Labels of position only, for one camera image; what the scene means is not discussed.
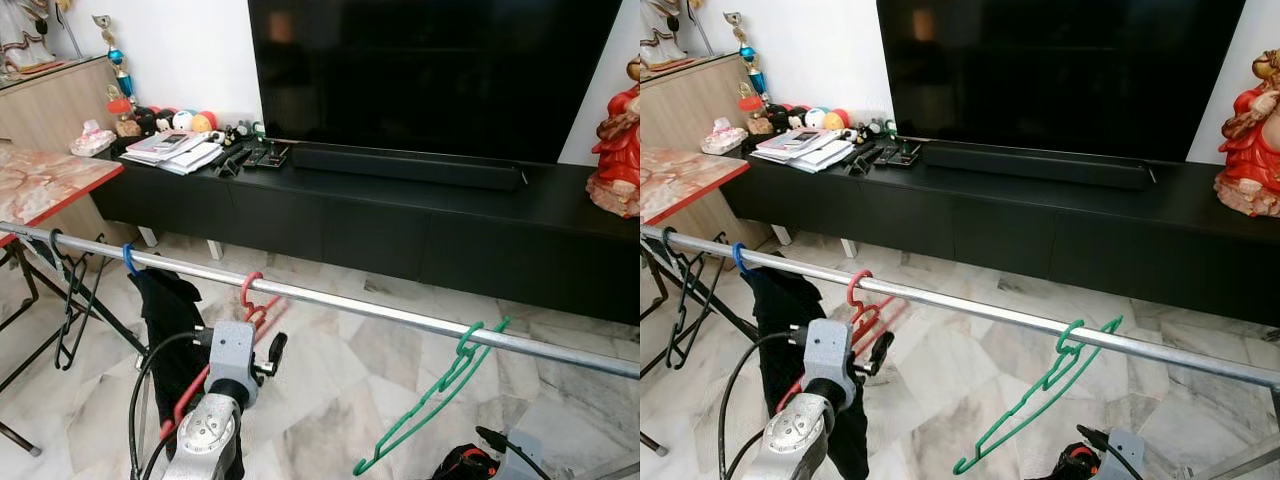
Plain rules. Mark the red plastic hanger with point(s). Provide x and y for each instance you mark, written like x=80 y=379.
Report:
x=246 y=290
x=853 y=290

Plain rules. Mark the green plastic hanger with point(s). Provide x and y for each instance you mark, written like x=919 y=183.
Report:
x=1068 y=345
x=463 y=348

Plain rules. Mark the blue plastic hanger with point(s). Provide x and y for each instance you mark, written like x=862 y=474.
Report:
x=737 y=260
x=127 y=262

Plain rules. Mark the black shirt with logo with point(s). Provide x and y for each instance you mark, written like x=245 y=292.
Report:
x=170 y=320
x=790 y=330

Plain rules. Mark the silver metal clothes rack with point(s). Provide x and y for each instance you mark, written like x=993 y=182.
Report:
x=400 y=313
x=1000 y=312

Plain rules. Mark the long black TV console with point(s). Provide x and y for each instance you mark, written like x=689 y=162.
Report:
x=1030 y=230
x=400 y=230

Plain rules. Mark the black remote control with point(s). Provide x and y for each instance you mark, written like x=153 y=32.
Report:
x=862 y=161
x=232 y=162

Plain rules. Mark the small black gadget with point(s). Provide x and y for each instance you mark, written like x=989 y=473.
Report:
x=900 y=154
x=268 y=156

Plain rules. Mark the stack of papers and booklets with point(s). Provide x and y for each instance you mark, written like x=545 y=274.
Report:
x=802 y=150
x=172 y=152

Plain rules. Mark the small toy figurines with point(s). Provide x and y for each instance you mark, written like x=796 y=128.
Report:
x=872 y=131
x=240 y=133

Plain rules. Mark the black soundbar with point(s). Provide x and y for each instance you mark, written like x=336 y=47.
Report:
x=405 y=167
x=1035 y=165

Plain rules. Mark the orange round toy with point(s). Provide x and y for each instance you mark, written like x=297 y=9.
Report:
x=839 y=120
x=205 y=122

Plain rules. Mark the white round toy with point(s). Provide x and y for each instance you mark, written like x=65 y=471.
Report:
x=816 y=118
x=183 y=121

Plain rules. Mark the black and red plush toy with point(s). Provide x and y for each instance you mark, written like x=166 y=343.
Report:
x=166 y=120
x=799 y=118

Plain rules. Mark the marble table with red edge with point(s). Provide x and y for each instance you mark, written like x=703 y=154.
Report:
x=50 y=185
x=690 y=180

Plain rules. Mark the pink tissue pack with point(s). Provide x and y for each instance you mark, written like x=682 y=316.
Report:
x=93 y=140
x=723 y=138

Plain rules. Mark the jar with red lid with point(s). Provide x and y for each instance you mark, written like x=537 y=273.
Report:
x=755 y=115
x=122 y=118

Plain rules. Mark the light wooden cabinet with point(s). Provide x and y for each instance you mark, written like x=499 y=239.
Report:
x=690 y=110
x=60 y=110

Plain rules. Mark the gold and blue trophy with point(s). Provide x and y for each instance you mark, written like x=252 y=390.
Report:
x=118 y=60
x=750 y=58

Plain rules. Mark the large black television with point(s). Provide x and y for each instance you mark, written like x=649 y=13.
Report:
x=430 y=70
x=1060 y=70

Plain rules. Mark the red laughing Buddha statue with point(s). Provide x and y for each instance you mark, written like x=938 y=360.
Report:
x=620 y=150
x=1250 y=150

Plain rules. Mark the white porcelain figurine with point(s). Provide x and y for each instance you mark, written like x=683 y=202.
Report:
x=25 y=40
x=662 y=35

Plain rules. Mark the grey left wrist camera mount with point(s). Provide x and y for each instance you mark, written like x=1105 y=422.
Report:
x=232 y=355
x=830 y=355

